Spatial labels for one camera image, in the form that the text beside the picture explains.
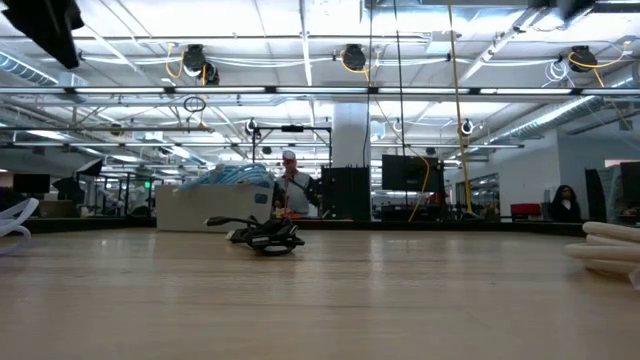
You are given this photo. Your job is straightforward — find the thick light blue cable coil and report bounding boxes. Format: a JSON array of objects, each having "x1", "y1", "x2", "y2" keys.
[{"x1": 199, "y1": 163, "x2": 274, "y2": 189}]

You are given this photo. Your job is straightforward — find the black USB cable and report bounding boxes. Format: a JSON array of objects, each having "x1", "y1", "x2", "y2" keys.
[{"x1": 204, "y1": 214, "x2": 306, "y2": 257}]

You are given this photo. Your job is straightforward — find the thin light blue cable coil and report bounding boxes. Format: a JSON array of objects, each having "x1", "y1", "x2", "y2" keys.
[{"x1": 178, "y1": 172, "x2": 226, "y2": 192}]

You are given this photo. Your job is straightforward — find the beige cable coil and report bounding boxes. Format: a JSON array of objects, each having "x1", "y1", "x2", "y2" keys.
[{"x1": 563, "y1": 220, "x2": 640, "y2": 291}]

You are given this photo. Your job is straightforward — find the person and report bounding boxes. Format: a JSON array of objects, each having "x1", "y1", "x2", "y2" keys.
[
  {"x1": 549, "y1": 184, "x2": 583, "y2": 224},
  {"x1": 273, "y1": 149, "x2": 321, "y2": 220}
]

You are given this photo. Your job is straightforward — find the black cabinet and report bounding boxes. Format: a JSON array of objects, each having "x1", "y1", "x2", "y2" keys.
[{"x1": 320, "y1": 166, "x2": 372, "y2": 222}]

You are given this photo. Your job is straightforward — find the white building column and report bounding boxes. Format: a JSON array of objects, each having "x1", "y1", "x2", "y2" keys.
[{"x1": 332, "y1": 102, "x2": 372, "y2": 169}]

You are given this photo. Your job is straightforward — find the long ceiling light strip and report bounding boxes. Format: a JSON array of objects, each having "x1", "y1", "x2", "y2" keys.
[{"x1": 0, "y1": 85, "x2": 640, "y2": 97}]

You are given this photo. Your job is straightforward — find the grey plastic bin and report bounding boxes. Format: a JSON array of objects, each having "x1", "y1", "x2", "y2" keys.
[{"x1": 155, "y1": 183, "x2": 275, "y2": 233}]

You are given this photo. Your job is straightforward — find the red box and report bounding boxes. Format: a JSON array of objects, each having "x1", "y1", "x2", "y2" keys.
[{"x1": 509, "y1": 202, "x2": 543, "y2": 220}]

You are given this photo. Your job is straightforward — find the black desk monitor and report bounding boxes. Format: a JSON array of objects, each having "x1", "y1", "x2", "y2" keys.
[{"x1": 12, "y1": 173, "x2": 51, "y2": 195}]

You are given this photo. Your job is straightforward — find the black background rig frame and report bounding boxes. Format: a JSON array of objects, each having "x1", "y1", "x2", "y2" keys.
[{"x1": 251, "y1": 124, "x2": 334, "y2": 169}]

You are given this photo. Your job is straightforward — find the black wall monitor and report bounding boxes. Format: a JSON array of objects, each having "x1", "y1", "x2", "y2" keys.
[{"x1": 381, "y1": 154, "x2": 445, "y2": 194}]

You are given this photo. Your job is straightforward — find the black aluminium table frame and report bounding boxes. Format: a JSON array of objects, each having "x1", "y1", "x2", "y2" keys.
[{"x1": 22, "y1": 215, "x2": 586, "y2": 237}]

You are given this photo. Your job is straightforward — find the yellow curved hanging cable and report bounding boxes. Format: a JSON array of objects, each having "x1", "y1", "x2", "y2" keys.
[{"x1": 372, "y1": 94, "x2": 432, "y2": 224}]

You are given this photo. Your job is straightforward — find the black hanging cable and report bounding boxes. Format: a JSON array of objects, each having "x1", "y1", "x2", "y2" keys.
[{"x1": 392, "y1": 0, "x2": 407, "y2": 221}]

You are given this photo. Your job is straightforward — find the black ceiling cord reel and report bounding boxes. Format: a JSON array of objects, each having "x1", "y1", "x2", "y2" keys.
[
  {"x1": 340, "y1": 43, "x2": 369, "y2": 72},
  {"x1": 568, "y1": 44, "x2": 599, "y2": 74},
  {"x1": 180, "y1": 43, "x2": 221, "y2": 86}
]

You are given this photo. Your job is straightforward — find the silver ventilation duct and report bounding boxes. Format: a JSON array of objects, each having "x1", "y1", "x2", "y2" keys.
[{"x1": 492, "y1": 64, "x2": 640, "y2": 146}]

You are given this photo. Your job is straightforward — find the white cable with adapter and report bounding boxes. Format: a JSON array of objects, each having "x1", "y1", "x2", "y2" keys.
[{"x1": 0, "y1": 197, "x2": 40, "y2": 256}]

